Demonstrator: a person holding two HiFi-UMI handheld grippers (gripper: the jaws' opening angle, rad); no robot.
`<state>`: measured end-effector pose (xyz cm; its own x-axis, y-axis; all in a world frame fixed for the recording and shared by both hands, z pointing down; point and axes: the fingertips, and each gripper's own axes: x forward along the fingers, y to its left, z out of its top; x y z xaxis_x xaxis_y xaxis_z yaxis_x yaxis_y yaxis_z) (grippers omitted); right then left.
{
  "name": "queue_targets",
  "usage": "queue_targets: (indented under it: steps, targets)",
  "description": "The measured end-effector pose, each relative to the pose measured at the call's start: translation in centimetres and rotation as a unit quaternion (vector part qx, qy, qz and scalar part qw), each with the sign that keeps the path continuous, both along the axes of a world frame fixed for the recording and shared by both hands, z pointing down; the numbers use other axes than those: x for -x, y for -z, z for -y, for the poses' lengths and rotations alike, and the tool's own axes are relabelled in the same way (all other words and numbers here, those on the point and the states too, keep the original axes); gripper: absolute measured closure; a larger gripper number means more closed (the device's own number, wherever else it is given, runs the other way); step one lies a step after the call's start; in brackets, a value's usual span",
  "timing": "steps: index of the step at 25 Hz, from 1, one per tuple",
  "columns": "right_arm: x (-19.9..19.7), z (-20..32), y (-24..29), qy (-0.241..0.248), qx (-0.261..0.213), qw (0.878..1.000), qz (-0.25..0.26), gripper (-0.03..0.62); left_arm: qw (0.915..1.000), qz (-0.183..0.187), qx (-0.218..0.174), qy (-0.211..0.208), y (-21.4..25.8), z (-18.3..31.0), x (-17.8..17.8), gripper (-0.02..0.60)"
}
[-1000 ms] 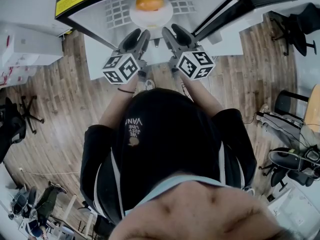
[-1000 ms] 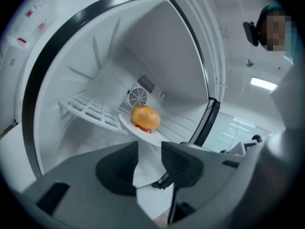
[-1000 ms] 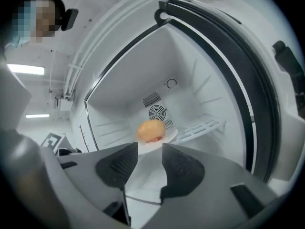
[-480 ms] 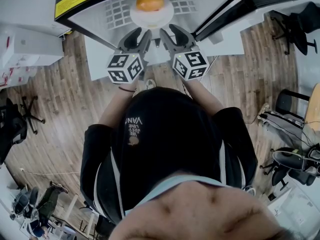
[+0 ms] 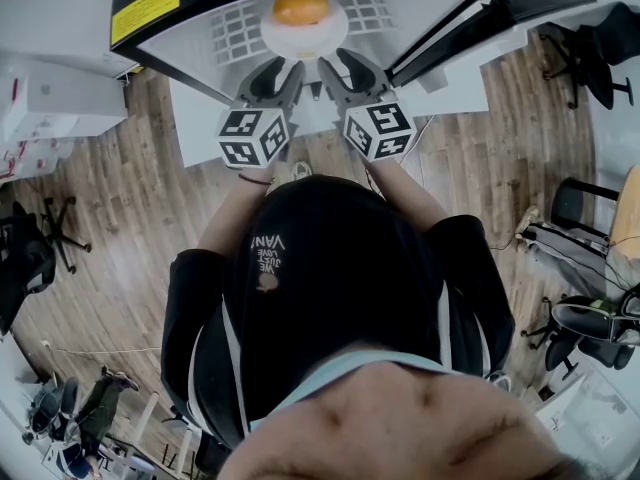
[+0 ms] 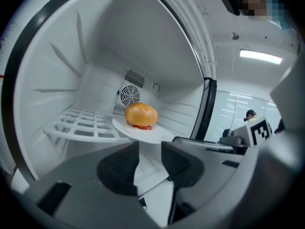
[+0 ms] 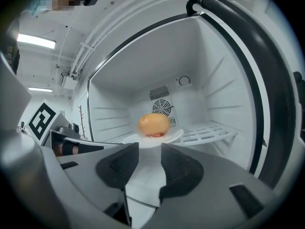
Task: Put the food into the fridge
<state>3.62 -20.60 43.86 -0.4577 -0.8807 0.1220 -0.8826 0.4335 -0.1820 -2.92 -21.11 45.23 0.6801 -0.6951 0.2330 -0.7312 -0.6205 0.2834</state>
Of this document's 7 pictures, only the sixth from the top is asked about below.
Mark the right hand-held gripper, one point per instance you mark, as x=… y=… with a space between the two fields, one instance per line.
x=259 y=131

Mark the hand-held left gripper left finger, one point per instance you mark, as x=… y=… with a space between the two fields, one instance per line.
x=119 y=170

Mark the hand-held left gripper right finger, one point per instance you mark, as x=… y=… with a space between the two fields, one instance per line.
x=181 y=166

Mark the white round plate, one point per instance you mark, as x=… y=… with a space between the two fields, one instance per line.
x=157 y=135

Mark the orange bread roll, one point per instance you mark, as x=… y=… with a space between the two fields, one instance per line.
x=141 y=114

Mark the white wire shelf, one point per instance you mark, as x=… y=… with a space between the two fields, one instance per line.
x=78 y=135

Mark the flat red piece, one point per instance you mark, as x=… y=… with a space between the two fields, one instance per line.
x=143 y=127

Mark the ceiling light panel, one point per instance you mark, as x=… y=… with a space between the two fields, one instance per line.
x=261 y=56

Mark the round ceiling sensor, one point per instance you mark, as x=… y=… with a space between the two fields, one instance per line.
x=235 y=36

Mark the person's face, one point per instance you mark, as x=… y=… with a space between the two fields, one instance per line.
x=255 y=1

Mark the black head-mounted camera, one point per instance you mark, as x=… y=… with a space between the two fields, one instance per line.
x=230 y=2

